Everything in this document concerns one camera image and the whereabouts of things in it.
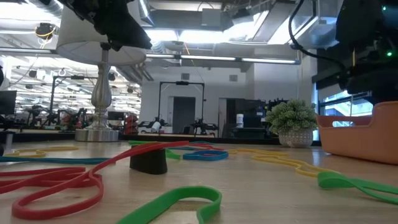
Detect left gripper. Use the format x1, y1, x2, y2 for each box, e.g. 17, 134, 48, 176
62, 0, 152, 52

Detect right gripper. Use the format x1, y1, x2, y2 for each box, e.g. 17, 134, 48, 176
340, 67, 398, 105

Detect green rubber band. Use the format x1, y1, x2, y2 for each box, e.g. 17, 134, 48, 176
128, 140, 182, 161
116, 185, 223, 224
317, 170, 398, 205

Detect yellow rubber band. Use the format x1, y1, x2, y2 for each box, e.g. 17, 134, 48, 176
4, 146, 80, 157
251, 154, 340, 179
228, 148, 289, 156

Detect wide black rubber band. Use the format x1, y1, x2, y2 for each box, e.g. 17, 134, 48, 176
129, 146, 169, 175

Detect thin teal rubber band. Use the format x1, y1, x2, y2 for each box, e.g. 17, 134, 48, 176
0, 156, 110, 166

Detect red rubber band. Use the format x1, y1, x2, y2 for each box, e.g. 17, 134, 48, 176
185, 142, 225, 152
0, 167, 103, 195
11, 140, 190, 221

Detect blue rubber band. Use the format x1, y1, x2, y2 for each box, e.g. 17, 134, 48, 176
182, 150, 229, 162

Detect orange plastic bin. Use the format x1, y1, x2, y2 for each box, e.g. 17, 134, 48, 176
315, 101, 398, 166

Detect white shade silver table lamp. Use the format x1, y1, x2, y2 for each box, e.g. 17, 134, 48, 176
55, 6, 147, 143

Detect ceiling light strip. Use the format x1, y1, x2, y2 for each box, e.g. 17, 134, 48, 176
146, 53, 302, 65

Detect red stacked stools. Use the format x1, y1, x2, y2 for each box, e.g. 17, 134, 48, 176
123, 114, 139, 136

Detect green potted plant white pot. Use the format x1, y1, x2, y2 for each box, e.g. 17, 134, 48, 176
265, 98, 318, 149

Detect grey door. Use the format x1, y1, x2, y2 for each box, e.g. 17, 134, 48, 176
172, 96, 197, 135

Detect black cabinet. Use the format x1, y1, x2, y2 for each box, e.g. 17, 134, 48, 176
226, 98, 268, 138

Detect black monitor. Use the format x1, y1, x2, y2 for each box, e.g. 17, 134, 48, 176
0, 90, 18, 116

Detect black camera rig frame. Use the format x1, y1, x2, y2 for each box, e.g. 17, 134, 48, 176
157, 81, 206, 138
49, 75, 98, 125

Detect black yellow cable reel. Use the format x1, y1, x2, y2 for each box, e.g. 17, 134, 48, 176
34, 22, 57, 41

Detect silver air duct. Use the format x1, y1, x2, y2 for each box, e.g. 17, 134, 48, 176
267, 0, 340, 50

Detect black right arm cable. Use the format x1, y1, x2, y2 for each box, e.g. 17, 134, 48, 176
288, 0, 346, 73

